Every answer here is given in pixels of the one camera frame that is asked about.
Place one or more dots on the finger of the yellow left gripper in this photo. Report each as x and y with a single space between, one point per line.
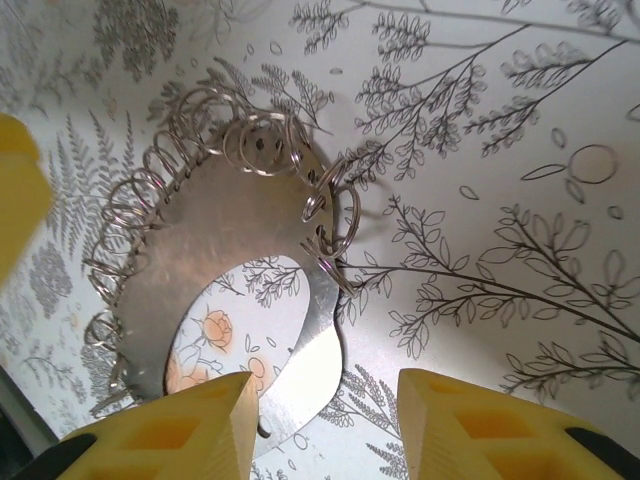
20 200

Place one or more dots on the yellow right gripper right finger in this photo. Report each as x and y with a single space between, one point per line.
475 440

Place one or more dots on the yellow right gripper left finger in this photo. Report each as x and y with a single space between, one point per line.
175 440

